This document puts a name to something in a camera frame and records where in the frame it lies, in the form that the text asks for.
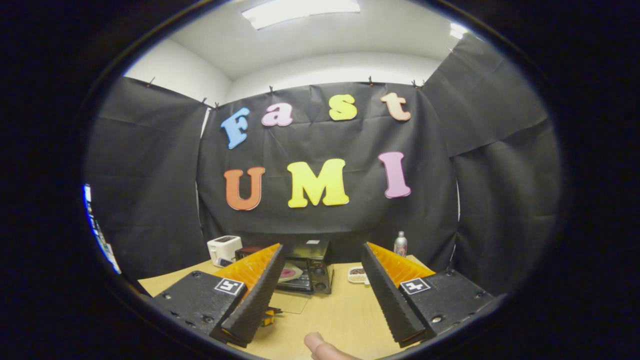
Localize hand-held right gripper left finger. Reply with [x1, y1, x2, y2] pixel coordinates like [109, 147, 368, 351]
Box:
[150, 243, 287, 349]

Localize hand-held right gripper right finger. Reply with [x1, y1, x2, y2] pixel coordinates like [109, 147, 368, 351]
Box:
[361, 241, 496, 349]

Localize white square plate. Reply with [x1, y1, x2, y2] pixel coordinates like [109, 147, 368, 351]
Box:
[276, 263, 304, 284]

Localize black electric oven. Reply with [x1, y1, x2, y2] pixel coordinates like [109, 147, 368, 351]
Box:
[234, 238, 335, 316]

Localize white divided plate with grains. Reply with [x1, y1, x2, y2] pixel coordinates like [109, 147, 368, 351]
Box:
[347, 266, 372, 286]

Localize white toaster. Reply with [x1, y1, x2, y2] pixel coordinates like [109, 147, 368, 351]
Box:
[207, 235, 244, 268]

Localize large ceiling light panel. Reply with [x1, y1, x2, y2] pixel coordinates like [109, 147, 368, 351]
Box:
[241, 0, 362, 31]

